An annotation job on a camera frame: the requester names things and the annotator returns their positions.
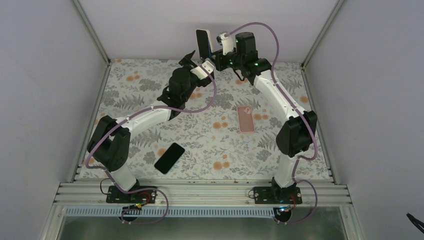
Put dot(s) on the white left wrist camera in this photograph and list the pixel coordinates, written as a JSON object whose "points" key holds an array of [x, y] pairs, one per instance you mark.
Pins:
{"points": [[205, 70]]}

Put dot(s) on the black smartphone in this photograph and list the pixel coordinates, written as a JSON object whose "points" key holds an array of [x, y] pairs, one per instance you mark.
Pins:
{"points": [[169, 158]]}

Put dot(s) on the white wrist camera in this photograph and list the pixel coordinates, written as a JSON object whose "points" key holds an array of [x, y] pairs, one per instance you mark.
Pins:
{"points": [[225, 40], [205, 70]]}

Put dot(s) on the black object at edge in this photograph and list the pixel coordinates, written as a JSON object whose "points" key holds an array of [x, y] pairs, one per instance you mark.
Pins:
{"points": [[416, 222]]}

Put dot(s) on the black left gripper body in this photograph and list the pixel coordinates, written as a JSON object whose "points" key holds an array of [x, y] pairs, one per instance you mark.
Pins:
{"points": [[205, 83]]}

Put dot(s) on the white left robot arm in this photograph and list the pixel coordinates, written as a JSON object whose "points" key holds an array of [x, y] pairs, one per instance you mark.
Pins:
{"points": [[110, 142]]}

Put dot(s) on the pink phone case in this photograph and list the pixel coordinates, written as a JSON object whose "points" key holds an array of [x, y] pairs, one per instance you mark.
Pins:
{"points": [[245, 119]]}

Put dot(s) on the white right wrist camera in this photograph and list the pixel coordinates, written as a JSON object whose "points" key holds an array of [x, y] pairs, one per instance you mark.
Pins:
{"points": [[225, 40]]}

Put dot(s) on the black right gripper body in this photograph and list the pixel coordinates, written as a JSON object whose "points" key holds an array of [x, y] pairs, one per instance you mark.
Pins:
{"points": [[221, 65]]}

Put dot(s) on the aluminium enclosure frame post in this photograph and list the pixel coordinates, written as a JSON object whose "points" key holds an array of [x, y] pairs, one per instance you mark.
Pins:
{"points": [[89, 27]]}

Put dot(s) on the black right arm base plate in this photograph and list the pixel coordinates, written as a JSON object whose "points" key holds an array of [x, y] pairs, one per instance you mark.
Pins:
{"points": [[267, 195]]}

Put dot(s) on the floral patterned table mat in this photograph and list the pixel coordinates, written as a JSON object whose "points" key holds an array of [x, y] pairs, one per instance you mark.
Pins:
{"points": [[215, 149]]}

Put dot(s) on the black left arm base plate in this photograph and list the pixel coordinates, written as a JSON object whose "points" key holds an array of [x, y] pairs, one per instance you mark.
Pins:
{"points": [[114, 195]]}

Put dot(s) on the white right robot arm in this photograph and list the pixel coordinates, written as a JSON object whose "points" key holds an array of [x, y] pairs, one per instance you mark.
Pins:
{"points": [[298, 129]]}

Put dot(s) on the right aluminium frame post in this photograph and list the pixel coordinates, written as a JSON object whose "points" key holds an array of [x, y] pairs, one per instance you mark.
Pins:
{"points": [[335, 10]]}

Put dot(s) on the phone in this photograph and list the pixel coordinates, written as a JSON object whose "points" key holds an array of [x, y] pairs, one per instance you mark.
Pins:
{"points": [[203, 39]]}

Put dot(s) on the grey slotted cable duct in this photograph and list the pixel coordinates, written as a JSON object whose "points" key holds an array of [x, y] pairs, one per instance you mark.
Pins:
{"points": [[171, 212]]}

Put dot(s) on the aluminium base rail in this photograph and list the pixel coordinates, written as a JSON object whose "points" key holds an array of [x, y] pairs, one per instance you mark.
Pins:
{"points": [[213, 193]]}

